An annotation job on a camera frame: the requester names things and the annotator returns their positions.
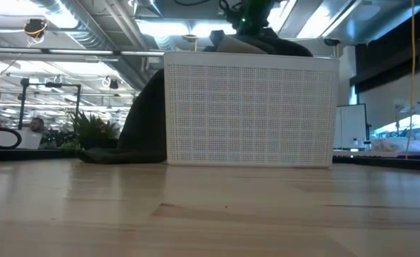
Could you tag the white board panel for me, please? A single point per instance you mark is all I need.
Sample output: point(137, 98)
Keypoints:
point(350, 126)

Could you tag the small green potted plant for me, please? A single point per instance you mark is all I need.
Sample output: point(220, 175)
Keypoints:
point(92, 130)

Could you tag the person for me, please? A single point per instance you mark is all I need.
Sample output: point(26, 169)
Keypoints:
point(40, 130)

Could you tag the black background rig frame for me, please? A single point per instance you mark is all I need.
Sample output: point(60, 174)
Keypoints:
point(49, 85)

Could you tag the white perforated plastic basket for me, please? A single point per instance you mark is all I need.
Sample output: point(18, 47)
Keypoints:
point(250, 110)

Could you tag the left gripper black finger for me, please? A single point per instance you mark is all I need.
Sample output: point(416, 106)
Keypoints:
point(217, 37)

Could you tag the olive green garment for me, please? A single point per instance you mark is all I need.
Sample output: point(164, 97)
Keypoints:
point(145, 125)

